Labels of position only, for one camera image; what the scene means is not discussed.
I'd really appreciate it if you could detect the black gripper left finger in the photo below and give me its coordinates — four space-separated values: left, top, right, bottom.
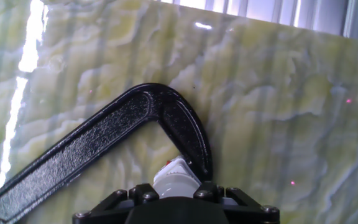
71 183 160 224

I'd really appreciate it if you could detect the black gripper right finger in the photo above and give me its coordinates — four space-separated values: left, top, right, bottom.
193 181 280 224

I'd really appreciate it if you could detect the black C-clamp with steel screw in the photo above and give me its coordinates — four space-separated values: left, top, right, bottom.
0 82 214 224

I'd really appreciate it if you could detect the green marble pattern mat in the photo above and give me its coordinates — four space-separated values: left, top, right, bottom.
0 0 358 224

